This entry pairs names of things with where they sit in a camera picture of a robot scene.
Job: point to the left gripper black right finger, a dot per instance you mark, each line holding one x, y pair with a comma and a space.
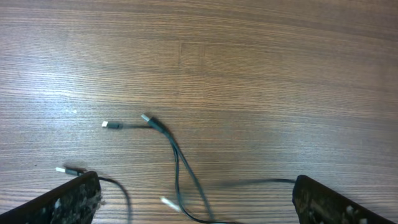
315, 203

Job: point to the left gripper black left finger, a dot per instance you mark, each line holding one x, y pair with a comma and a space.
74, 202

